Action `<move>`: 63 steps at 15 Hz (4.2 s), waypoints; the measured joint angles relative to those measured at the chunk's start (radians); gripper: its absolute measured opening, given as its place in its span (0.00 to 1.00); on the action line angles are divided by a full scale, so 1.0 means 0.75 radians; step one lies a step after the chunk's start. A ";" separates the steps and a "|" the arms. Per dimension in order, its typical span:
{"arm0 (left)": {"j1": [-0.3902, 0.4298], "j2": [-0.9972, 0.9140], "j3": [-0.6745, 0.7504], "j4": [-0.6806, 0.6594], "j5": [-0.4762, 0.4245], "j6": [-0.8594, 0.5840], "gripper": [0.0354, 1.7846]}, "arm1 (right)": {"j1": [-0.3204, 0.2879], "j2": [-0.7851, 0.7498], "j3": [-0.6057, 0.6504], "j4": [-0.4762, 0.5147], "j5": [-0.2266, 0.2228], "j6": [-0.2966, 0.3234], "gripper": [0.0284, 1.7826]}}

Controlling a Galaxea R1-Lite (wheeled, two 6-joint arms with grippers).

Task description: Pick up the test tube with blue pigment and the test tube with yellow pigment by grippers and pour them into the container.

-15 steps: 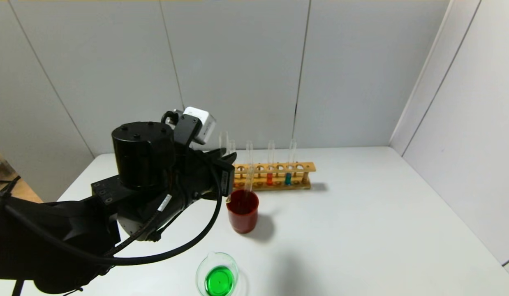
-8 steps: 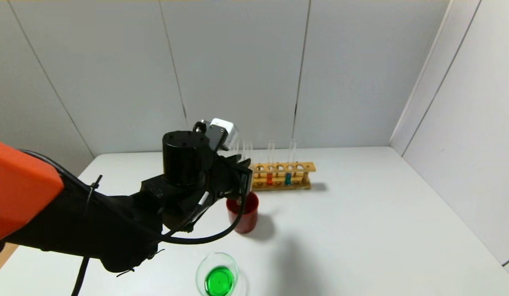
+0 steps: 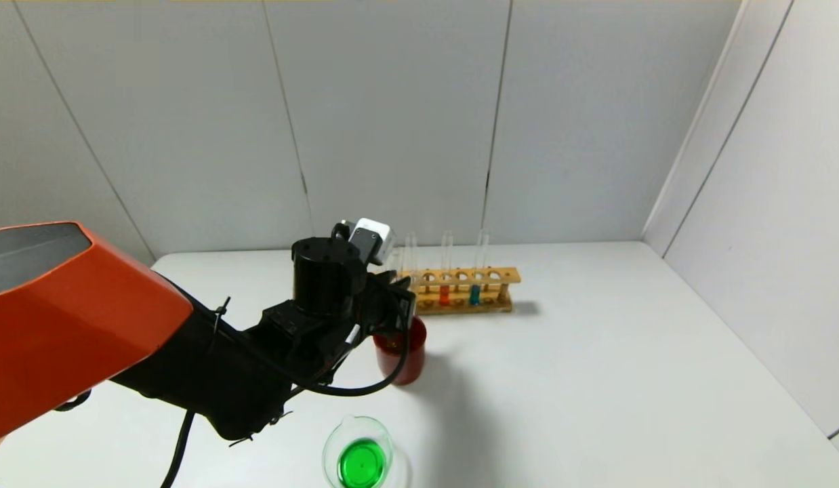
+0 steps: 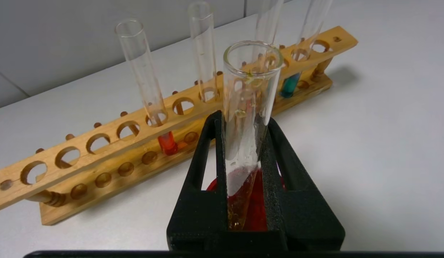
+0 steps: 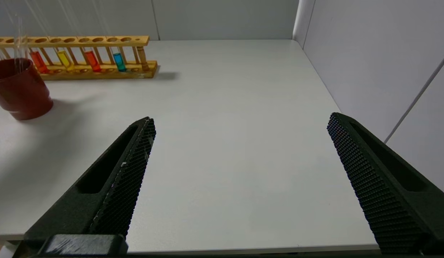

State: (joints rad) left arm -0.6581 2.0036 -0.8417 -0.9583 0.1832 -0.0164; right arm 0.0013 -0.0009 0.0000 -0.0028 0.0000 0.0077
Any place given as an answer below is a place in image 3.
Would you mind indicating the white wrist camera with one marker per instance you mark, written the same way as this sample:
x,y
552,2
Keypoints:
x,y
372,237

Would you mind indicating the orange and black left arm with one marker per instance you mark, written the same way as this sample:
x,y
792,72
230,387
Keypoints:
x,y
74,312

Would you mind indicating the test tube with blue pigment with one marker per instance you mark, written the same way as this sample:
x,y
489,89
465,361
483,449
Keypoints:
x,y
482,254

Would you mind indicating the wooden test tube rack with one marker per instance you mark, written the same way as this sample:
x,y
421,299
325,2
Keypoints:
x,y
494,274

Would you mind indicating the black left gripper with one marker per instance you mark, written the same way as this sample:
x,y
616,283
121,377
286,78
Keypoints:
x,y
397,298

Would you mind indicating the clear glass beaker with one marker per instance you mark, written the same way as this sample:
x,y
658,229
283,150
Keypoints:
x,y
360,461

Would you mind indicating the dark red plastic cup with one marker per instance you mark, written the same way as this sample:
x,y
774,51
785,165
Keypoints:
x,y
414,359

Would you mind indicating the test tube with orange pigment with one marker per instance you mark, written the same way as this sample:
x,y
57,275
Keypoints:
x,y
446,254

